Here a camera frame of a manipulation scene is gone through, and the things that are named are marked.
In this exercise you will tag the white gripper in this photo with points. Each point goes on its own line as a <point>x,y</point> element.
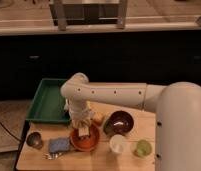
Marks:
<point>80,115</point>

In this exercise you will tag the white eraser block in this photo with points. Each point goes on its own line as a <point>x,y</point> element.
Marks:
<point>83,131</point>

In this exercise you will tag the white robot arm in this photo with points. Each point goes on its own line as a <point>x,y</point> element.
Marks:
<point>177,108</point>

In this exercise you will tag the dark purple bowl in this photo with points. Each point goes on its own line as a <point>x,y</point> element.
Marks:
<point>119,122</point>

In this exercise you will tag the white plastic fork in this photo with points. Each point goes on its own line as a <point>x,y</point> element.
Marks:
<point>66,106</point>

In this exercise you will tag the green plastic tray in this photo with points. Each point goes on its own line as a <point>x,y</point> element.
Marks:
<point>48,105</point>

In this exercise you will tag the blue sponge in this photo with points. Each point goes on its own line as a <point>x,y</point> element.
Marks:
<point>59,145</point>

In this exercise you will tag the white cup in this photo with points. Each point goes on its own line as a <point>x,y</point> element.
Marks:
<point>117,144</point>

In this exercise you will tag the small metal cup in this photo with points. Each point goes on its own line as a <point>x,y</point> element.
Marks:
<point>34,140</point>

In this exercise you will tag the green cup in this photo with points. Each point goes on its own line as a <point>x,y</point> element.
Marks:
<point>142,148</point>

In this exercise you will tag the white wooden chair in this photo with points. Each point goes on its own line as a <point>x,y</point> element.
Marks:
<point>88,12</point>

